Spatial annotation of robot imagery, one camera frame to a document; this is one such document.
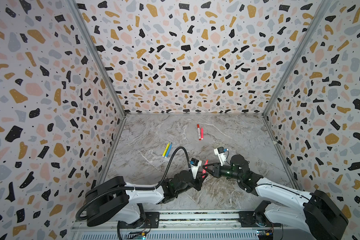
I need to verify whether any yellow highlighter pen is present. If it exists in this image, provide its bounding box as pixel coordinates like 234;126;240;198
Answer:
162;142;171;157

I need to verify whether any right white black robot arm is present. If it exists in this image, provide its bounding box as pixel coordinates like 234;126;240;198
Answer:
203;155;349;240

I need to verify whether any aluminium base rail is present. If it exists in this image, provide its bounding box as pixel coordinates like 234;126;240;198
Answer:
68;210;313;240

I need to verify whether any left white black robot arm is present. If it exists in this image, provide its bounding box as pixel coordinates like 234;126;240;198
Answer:
76;170;208;227

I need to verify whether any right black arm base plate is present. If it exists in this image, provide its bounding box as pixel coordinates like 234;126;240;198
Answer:
239;201;273;228

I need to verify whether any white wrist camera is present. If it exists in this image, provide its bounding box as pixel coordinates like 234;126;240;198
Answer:
214;147;229;166
190;158;202;179

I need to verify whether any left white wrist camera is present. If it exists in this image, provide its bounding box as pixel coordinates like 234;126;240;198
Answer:
190;158;202;179

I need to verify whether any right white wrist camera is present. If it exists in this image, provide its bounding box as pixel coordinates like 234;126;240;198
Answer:
214;147;229;166

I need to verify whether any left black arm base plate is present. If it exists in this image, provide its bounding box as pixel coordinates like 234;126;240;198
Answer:
120;212;160;229

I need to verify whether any blue green pen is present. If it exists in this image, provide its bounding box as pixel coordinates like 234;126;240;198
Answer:
165;143;172;158

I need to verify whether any black corrugated cable hose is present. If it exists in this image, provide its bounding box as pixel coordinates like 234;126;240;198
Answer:
74;145;191;222

